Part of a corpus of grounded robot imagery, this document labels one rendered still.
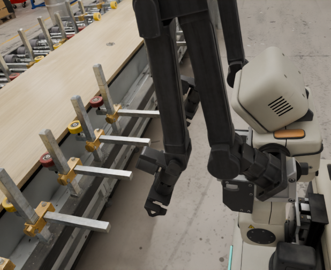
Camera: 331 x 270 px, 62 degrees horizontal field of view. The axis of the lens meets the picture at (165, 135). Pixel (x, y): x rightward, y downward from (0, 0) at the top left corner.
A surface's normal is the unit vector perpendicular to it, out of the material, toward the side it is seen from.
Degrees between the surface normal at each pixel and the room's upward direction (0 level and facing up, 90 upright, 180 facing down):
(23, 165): 0
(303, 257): 0
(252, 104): 90
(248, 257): 0
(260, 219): 90
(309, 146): 90
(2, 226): 90
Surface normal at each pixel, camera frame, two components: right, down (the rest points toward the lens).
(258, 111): -0.27, 0.63
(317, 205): -0.14, -0.77
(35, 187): 0.95, 0.07
